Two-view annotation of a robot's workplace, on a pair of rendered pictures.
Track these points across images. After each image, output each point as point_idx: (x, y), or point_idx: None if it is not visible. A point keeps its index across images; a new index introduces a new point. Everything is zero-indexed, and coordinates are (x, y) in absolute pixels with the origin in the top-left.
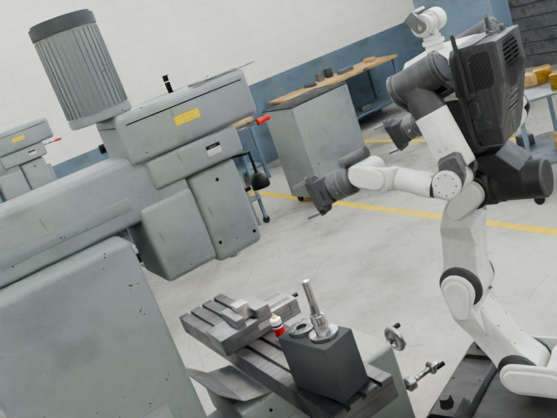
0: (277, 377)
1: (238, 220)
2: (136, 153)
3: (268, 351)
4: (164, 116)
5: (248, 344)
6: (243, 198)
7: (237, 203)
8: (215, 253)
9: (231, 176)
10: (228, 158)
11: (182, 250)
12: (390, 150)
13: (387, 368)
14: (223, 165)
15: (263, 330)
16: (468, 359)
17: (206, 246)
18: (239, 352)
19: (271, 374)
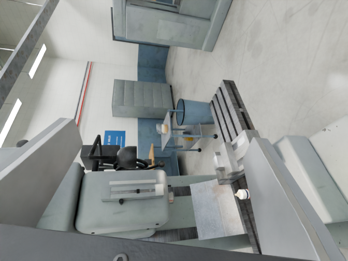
0: (253, 250)
1: (139, 227)
2: None
3: (248, 203)
4: None
5: (238, 179)
6: (121, 227)
7: (124, 228)
8: (151, 232)
9: (94, 230)
10: (75, 227)
11: (135, 237)
12: (252, 150)
13: None
14: (80, 231)
15: (243, 174)
16: None
17: (143, 235)
18: (234, 185)
19: (250, 241)
